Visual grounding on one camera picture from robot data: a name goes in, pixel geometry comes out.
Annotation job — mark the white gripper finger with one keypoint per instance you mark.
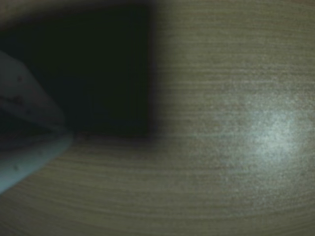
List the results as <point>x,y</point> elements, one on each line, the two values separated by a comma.
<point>27,91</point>
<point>29,162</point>

